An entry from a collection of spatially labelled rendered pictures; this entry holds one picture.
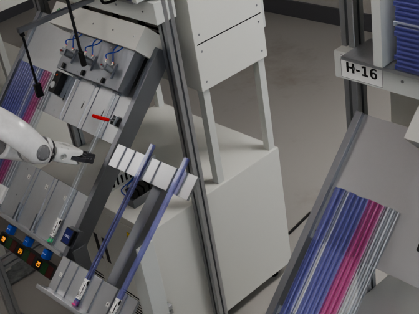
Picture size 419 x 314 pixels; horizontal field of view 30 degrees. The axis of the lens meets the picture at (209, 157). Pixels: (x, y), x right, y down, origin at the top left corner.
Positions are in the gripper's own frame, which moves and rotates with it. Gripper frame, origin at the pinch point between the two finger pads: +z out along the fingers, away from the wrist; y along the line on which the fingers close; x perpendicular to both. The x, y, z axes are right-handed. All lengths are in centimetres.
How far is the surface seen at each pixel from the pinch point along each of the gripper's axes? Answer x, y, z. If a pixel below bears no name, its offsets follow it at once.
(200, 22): -51, -10, 21
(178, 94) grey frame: -27.4, -13.9, 17.1
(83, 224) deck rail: 19.1, -10.0, -1.9
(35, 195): 19.1, 17.6, -1.9
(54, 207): 19.2, 6.2, -1.9
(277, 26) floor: -79, 173, 272
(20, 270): 75, 90, 54
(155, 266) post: 22.3, -35.7, 7.6
